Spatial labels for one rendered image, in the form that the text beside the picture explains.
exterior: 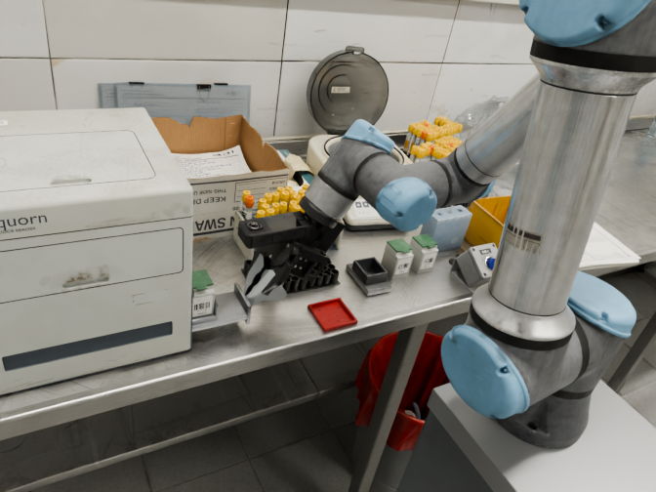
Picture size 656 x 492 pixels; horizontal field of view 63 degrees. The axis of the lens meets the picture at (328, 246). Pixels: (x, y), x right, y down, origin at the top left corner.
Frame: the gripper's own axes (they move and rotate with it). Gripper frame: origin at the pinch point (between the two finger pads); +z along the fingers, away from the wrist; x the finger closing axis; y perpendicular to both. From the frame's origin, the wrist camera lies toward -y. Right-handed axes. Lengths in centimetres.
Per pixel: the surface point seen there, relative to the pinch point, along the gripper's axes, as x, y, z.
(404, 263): 1.7, 30.5, -16.7
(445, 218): 6.4, 38.2, -28.1
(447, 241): 6, 44, -24
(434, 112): 60, 71, -47
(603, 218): 8, 97, -50
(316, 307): -1.4, 14.1, -2.9
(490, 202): 11, 54, -36
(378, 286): -0.6, 25.5, -10.9
